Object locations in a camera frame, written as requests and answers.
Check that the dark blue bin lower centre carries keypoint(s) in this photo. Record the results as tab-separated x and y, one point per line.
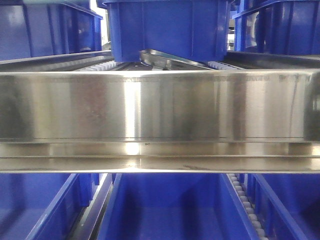
175	206

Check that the dark blue bin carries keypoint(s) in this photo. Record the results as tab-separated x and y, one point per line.
286	205
192	29
43	206
282	27
175	206
37	28

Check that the dark blue bin upper centre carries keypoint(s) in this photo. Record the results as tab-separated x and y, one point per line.
192	29

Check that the dark blue bin upper right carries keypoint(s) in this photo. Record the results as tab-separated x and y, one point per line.
282	27

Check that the dark blue bin lower right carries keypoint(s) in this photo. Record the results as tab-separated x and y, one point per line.
286	205

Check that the dark blue bin lower left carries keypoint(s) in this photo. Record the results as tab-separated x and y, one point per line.
43	206

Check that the white roller track strip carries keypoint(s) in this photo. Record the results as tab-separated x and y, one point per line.
247	206

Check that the dark blue bin upper left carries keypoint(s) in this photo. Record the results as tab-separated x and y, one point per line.
37	28

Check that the stainless steel shelf front rail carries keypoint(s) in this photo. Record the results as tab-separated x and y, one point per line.
229	121

